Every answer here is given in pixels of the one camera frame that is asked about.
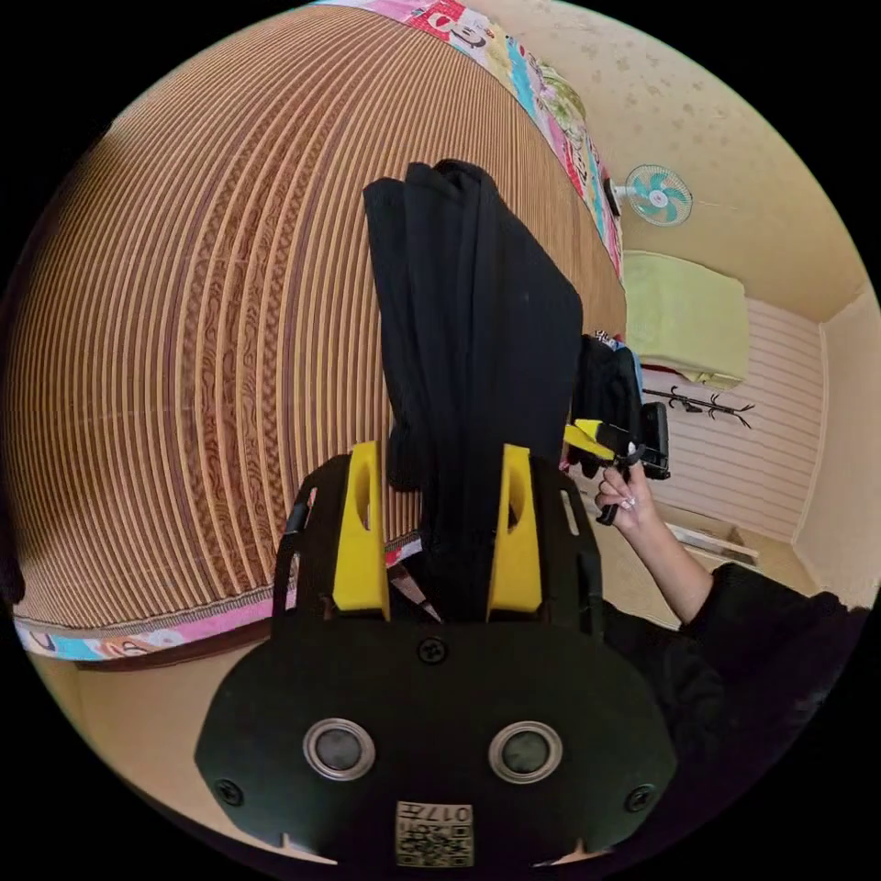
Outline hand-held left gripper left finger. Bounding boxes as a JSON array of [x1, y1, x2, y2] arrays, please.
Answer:
[[332, 440, 391, 615]]

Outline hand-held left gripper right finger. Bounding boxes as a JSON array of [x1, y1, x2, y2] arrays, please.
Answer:
[[485, 443, 545, 614]]

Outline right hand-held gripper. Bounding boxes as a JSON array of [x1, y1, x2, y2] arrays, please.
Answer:
[[563, 402, 673, 528]]

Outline black pants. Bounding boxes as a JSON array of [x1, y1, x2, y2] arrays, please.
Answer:
[[362, 159, 585, 620]]

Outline person's right forearm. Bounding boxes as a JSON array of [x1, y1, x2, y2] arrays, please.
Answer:
[[627, 510, 715, 626]]

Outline person's right hand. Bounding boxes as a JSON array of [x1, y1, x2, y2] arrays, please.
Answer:
[[595, 467, 660, 536]]

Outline pile of clothes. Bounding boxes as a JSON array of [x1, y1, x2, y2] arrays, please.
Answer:
[[573, 329, 646, 445]]

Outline black coat rack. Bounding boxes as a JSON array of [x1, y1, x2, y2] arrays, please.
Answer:
[[643, 385, 756, 430]]

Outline light green cloth cover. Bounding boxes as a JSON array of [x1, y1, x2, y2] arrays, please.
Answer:
[[622, 251, 750, 391]]

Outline person's body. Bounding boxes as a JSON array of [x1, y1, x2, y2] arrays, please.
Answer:
[[599, 563, 872, 838]]

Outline white and teal wall fan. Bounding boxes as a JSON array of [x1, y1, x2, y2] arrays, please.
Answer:
[[612, 163, 695, 227]]

